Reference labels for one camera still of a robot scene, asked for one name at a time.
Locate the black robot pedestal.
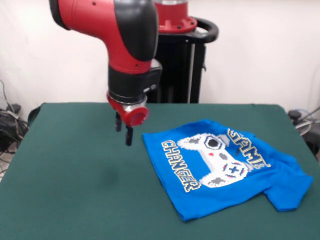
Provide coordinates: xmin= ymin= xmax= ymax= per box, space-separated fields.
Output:
xmin=144 ymin=15 xmax=220 ymax=104

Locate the black cable tangle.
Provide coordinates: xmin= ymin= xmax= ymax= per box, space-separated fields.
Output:
xmin=0 ymin=79 xmax=30 ymax=176

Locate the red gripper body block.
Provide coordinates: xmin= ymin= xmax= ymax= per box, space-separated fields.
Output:
xmin=106 ymin=92 xmax=150 ymax=128

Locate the blue printed T-shirt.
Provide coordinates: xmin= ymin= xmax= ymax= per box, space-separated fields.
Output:
xmin=141 ymin=119 xmax=314 ymax=222

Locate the dark green table cloth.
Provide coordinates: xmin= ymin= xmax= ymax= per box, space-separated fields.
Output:
xmin=0 ymin=102 xmax=320 ymax=240

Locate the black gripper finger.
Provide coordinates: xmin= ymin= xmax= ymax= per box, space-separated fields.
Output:
xmin=114 ymin=111 xmax=123 ymax=133
xmin=125 ymin=125 xmax=134 ymax=147

